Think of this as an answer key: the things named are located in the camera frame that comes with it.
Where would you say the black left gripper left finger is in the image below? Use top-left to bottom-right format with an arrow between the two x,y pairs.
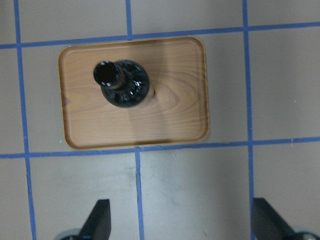
78,199 -> 111,240

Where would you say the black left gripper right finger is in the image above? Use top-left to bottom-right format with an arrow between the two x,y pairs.
252,198 -> 296,240

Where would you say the dark wine bottle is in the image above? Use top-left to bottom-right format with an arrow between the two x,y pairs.
93,59 -> 151,108

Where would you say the wooden tray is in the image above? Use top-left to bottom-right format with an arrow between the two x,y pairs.
57,36 -> 210,150

